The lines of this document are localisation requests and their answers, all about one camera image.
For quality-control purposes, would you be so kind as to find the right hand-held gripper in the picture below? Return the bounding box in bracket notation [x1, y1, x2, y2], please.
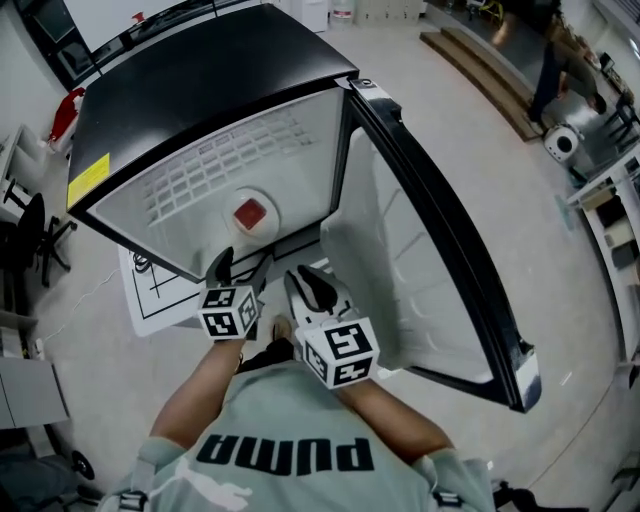
[283, 263, 381, 390]

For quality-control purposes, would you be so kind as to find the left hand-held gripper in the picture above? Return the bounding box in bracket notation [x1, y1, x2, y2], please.
[196, 245, 276, 343]

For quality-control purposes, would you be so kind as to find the red food block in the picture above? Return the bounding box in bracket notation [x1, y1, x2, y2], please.
[233, 197, 269, 231]

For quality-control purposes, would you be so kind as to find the white round plate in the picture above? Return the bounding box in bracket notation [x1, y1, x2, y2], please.
[221, 186, 282, 247]

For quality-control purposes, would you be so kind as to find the black mini fridge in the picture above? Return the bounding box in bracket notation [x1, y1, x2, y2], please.
[66, 3, 542, 414]

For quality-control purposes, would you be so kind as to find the person's right forearm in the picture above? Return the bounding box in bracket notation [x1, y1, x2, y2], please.
[339, 382, 454, 464]

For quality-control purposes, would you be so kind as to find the person's left forearm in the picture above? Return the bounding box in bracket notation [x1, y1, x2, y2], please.
[149, 337, 246, 450]

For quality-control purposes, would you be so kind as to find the person's tan shoe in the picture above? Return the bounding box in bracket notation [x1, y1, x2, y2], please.
[272, 314, 295, 344]

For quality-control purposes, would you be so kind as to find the white table with black lines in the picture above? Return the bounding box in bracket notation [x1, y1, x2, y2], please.
[117, 244, 332, 339]

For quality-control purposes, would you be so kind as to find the person's green t-shirt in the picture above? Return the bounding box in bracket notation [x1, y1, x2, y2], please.
[97, 362, 496, 512]

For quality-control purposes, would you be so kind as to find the black office chair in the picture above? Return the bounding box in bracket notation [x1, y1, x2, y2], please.
[0, 179, 79, 289]

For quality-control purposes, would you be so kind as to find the red and white chair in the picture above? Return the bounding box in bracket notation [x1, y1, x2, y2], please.
[49, 87, 87, 154]

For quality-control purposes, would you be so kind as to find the grey cabinet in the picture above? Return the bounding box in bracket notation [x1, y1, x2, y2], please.
[0, 357, 72, 432]

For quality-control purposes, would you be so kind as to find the black round disc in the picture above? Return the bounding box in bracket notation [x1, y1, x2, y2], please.
[69, 449, 97, 482]

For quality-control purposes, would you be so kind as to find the white desk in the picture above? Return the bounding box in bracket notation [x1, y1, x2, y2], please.
[0, 124, 42, 202]

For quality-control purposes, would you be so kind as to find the wooden step platform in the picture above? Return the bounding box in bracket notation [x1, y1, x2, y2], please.
[419, 25, 557, 144]

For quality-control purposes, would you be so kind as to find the white round appliance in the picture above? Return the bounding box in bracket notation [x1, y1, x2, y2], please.
[543, 124, 587, 164]

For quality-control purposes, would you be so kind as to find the white locker bank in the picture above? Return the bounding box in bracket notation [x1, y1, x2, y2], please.
[359, 0, 422, 27]

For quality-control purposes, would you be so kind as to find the white shelving unit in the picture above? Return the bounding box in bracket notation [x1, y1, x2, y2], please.
[564, 154, 640, 362]

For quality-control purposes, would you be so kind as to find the white floor cable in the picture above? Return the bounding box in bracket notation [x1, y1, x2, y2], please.
[37, 267, 122, 347]

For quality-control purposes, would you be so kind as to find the grey shoulder strap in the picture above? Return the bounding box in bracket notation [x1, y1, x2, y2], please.
[117, 459, 152, 512]
[429, 464, 467, 509]

